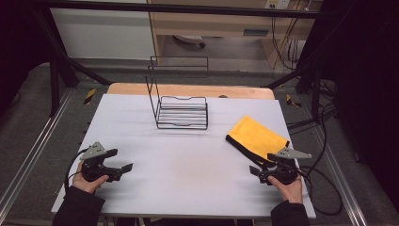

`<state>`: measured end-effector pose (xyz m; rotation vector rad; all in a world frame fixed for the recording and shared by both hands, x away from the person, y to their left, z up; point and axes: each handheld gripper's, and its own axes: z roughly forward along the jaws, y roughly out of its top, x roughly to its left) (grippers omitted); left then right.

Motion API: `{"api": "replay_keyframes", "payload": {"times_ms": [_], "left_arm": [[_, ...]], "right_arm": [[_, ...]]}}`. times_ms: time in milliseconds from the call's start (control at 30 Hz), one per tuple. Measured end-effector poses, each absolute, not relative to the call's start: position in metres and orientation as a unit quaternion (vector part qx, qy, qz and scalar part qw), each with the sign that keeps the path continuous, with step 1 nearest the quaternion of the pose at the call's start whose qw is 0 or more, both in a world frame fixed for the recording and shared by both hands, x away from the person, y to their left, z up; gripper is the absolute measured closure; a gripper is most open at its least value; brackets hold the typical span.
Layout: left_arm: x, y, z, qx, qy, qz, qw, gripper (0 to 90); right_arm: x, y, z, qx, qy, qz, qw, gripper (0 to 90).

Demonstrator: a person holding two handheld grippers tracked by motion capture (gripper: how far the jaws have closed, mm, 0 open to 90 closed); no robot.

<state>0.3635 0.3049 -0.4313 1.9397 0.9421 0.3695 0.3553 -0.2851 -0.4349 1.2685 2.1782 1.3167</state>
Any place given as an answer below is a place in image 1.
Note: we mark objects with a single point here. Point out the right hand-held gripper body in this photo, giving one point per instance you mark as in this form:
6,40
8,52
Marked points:
284,172

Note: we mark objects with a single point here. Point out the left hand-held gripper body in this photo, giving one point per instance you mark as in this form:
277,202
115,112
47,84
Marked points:
94,168

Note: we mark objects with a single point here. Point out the yellow towel with black edge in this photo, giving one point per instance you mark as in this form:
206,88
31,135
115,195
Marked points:
254,135

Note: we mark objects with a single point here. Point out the person's right hand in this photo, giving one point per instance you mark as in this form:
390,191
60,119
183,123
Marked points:
290,190

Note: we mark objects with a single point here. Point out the person's left hand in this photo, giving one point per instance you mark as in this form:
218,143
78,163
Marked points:
86,185

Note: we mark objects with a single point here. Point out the white table mat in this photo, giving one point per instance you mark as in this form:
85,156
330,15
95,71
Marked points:
175,172

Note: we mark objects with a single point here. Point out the yellow black striped tape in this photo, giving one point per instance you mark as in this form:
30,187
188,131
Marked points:
293,101
89,96

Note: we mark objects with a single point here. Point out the wooden table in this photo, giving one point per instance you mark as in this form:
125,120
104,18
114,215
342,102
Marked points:
131,88

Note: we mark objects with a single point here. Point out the white cabinet panel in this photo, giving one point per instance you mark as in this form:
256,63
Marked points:
100,34

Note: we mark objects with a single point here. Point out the black curtain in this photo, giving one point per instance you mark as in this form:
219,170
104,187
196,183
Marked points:
367,78
19,40

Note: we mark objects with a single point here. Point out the light wooden desk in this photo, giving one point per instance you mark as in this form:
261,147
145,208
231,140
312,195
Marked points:
219,22

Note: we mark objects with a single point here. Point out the aluminium floor rail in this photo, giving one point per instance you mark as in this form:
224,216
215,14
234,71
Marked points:
340,175
34,147

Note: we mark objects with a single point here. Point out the black metal frame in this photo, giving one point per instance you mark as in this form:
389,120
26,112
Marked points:
175,8

